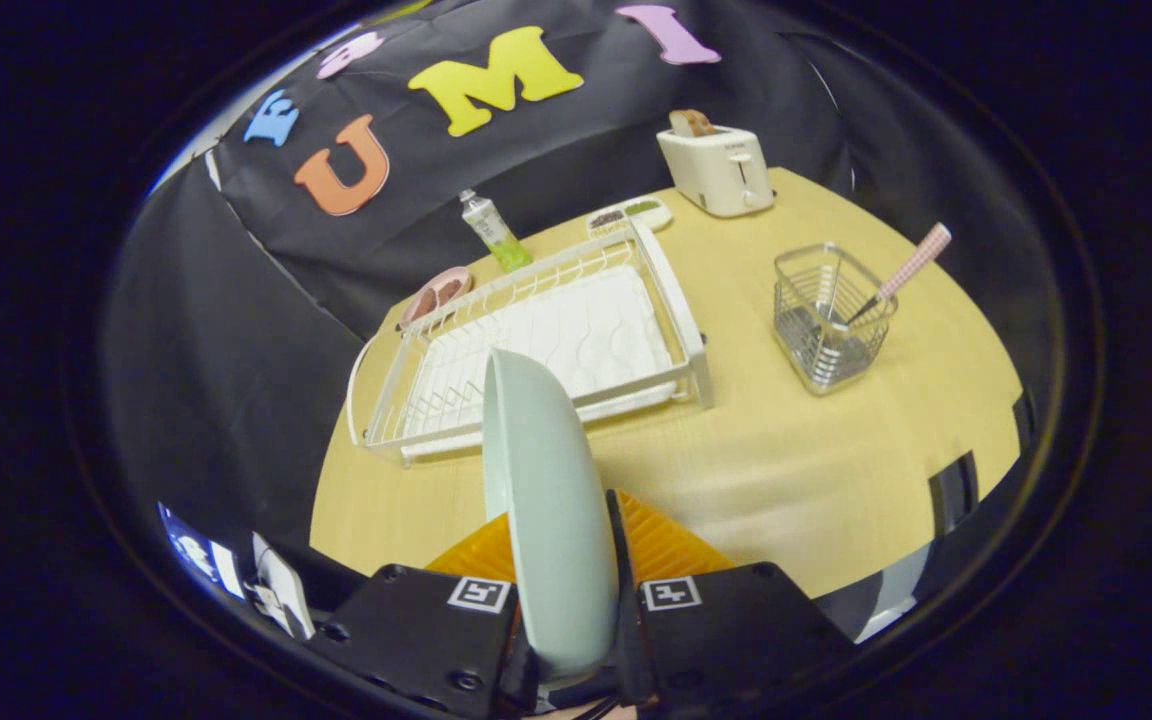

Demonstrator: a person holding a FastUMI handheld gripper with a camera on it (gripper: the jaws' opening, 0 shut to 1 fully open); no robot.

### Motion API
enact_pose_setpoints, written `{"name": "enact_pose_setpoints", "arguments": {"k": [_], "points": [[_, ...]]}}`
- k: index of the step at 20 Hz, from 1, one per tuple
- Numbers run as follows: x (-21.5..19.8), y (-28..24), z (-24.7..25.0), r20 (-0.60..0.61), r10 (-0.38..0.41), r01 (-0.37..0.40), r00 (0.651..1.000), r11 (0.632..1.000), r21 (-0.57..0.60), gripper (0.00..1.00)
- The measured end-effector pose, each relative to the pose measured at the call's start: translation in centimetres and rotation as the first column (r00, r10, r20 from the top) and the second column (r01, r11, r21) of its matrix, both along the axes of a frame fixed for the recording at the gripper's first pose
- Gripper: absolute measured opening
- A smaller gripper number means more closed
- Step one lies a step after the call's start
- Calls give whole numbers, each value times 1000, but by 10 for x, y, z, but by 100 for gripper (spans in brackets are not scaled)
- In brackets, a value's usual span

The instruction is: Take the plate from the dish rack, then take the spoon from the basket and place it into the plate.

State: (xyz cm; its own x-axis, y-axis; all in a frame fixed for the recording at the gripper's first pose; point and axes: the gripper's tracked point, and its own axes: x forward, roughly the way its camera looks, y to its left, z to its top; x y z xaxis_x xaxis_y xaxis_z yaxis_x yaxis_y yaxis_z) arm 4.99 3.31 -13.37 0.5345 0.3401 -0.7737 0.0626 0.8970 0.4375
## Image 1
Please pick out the cream toaster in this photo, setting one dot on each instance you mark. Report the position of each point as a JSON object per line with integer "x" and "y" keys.
{"x": 721, "y": 170}

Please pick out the white divided sauce dish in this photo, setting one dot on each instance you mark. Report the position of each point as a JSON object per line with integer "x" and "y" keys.
{"x": 628, "y": 215}

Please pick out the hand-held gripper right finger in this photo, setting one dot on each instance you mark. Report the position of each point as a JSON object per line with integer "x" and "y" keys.
{"x": 726, "y": 630}

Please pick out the white desk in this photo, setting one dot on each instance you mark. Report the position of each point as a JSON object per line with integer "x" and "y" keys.
{"x": 281, "y": 590}

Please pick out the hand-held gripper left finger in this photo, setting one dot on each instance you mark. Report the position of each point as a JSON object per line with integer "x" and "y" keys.
{"x": 416, "y": 630}

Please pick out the pink plate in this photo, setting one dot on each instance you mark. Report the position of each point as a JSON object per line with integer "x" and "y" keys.
{"x": 456, "y": 277}

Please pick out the black backdrop cloth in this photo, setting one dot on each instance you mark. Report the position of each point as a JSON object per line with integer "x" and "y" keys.
{"x": 236, "y": 350}

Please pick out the pale green plate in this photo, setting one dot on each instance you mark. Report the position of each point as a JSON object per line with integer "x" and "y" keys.
{"x": 551, "y": 520}

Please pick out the clear plastic bottle green drink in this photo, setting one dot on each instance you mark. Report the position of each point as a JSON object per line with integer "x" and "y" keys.
{"x": 494, "y": 232}

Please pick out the brown sausage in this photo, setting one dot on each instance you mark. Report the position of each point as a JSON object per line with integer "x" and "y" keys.
{"x": 447, "y": 291}
{"x": 420, "y": 303}

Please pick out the brown bread slice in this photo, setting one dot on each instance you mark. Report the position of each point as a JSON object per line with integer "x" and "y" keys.
{"x": 692, "y": 122}

